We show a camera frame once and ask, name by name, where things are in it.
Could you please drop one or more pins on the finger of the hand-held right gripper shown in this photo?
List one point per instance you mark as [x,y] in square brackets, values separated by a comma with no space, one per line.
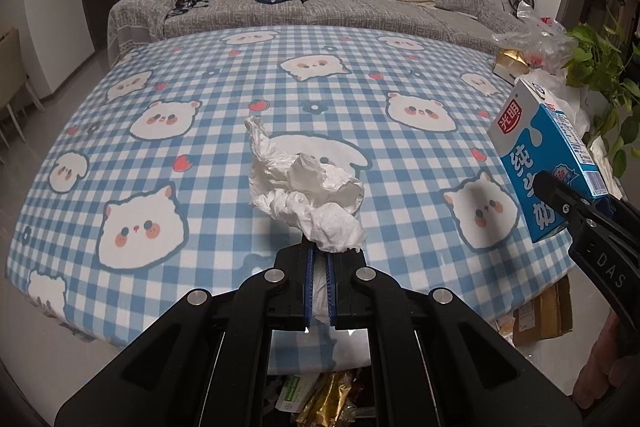
[565,199]
[620,209]

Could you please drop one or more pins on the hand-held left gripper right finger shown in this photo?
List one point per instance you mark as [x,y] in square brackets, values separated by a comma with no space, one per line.
[331,292]

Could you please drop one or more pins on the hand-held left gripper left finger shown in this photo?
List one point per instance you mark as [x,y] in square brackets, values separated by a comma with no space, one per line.
[309,292]

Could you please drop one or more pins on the blue milk carton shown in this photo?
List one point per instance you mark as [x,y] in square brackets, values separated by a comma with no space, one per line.
[535,157]

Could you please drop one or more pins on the white tissue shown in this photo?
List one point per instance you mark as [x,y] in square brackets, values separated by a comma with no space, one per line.
[310,197]

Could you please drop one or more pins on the white green medicine box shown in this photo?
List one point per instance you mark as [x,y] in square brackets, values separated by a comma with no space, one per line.
[295,394]

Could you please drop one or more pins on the person's right hand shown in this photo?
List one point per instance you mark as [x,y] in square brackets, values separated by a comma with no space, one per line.
[597,357]

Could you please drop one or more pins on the white paper napkins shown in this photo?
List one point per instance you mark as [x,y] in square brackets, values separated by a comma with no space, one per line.
[607,172]

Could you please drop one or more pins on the cardboard box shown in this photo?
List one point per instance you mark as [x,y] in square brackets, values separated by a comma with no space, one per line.
[542,314]

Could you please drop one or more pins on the gold foil bag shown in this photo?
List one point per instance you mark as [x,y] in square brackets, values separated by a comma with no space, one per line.
[325,399]

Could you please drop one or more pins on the green potted plant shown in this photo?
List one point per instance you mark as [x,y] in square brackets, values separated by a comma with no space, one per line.
[600,62]

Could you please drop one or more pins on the gold box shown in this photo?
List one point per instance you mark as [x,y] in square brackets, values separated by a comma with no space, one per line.
[510,64]

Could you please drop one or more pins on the blue checkered tablecloth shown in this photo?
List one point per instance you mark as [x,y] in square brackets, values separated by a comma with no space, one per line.
[200,187]

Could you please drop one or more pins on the clear plastic bag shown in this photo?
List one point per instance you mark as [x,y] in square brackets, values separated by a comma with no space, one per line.
[540,37]

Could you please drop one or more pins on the round black clock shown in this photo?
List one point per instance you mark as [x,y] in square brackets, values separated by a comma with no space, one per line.
[520,1]

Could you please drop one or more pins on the beige dining chair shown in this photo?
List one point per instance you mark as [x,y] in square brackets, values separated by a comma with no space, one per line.
[12,77]

